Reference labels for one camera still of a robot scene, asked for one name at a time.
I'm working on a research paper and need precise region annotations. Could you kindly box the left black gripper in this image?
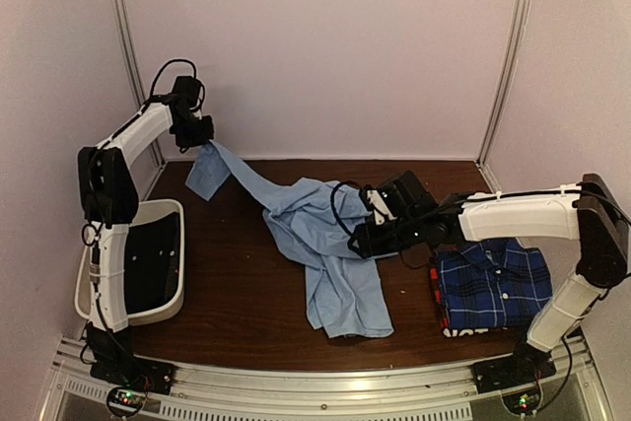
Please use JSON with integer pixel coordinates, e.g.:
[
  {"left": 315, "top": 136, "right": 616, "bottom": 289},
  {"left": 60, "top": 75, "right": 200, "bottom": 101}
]
[{"left": 174, "top": 113, "right": 213, "bottom": 148}]

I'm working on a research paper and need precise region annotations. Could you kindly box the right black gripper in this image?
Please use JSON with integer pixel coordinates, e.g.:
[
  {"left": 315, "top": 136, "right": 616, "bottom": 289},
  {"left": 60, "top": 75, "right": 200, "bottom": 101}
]
[{"left": 349, "top": 214, "right": 424, "bottom": 258}]

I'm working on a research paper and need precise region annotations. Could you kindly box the light blue long sleeve shirt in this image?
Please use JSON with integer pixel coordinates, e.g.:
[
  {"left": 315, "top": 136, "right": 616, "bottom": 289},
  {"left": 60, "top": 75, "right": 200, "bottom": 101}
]
[{"left": 186, "top": 142, "right": 394, "bottom": 338}]

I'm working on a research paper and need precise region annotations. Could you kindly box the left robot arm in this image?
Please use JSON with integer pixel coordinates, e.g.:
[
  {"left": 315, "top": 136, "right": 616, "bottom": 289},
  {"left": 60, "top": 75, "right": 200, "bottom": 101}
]
[{"left": 77, "top": 76, "right": 214, "bottom": 386}]

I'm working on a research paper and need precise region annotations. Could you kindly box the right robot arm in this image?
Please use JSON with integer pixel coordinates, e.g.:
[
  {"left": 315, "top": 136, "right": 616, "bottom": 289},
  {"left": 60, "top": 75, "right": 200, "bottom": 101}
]
[{"left": 347, "top": 172, "right": 630, "bottom": 384}]

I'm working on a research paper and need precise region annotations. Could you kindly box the red black folded shirt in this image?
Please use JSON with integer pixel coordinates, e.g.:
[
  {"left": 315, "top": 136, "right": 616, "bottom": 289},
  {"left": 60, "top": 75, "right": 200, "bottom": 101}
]
[{"left": 429, "top": 256, "right": 508, "bottom": 338}]

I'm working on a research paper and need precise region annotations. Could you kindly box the white plastic bin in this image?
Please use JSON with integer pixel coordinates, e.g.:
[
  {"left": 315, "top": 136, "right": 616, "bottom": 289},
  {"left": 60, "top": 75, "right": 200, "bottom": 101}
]
[{"left": 74, "top": 199, "right": 185, "bottom": 332}]

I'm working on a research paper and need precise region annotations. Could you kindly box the blue plaid folded shirt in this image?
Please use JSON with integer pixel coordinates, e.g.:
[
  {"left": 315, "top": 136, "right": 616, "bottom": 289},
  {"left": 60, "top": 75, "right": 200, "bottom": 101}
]
[{"left": 435, "top": 239, "right": 553, "bottom": 329}]

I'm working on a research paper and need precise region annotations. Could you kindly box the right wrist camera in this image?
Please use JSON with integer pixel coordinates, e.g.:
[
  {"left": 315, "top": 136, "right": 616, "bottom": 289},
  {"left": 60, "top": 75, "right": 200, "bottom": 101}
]
[{"left": 359, "top": 186, "right": 396, "bottom": 226}]

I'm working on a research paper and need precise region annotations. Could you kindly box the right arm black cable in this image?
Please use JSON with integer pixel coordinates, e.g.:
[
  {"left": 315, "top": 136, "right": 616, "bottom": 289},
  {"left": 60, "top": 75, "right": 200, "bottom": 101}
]
[{"left": 330, "top": 179, "right": 364, "bottom": 235}]

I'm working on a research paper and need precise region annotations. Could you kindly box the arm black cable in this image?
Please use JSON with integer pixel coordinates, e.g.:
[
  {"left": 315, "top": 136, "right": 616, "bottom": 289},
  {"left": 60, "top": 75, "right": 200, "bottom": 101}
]
[
  {"left": 330, "top": 179, "right": 364, "bottom": 235},
  {"left": 81, "top": 58, "right": 206, "bottom": 358}
]

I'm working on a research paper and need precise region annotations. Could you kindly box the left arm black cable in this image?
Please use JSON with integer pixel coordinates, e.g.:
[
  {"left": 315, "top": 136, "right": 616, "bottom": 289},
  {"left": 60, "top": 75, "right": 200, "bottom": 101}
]
[{"left": 81, "top": 58, "right": 206, "bottom": 358}]

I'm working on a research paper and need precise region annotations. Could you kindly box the left aluminium frame post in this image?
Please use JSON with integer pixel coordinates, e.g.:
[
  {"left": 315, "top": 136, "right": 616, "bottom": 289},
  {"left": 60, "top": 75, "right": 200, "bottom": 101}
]
[{"left": 103, "top": 0, "right": 167, "bottom": 169}]

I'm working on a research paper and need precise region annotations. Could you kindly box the aluminium frame post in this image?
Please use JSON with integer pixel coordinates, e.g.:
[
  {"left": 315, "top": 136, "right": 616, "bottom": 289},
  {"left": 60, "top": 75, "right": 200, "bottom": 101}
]
[
  {"left": 103, "top": 0, "right": 167, "bottom": 169},
  {"left": 476, "top": 0, "right": 531, "bottom": 170}
]

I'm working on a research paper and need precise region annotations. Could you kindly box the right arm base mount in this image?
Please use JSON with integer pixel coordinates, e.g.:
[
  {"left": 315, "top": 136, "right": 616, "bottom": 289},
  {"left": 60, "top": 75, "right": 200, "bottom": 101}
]
[{"left": 471, "top": 342, "right": 556, "bottom": 417}]

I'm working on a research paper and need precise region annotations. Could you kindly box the aluminium front rail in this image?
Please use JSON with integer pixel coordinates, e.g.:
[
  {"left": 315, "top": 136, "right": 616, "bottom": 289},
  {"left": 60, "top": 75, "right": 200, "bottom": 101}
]
[{"left": 35, "top": 336, "right": 613, "bottom": 420}]

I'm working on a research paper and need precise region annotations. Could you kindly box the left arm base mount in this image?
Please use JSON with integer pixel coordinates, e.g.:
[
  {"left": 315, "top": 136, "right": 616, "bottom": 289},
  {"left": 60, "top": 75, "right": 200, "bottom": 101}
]
[{"left": 90, "top": 353, "right": 175, "bottom": 419}]

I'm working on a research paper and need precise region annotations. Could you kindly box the right aluminium frame post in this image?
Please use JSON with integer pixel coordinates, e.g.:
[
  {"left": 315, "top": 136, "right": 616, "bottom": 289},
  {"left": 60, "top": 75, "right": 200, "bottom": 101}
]
[{"left": 476, "top": 0, "right": 531, "bottom": 170}]

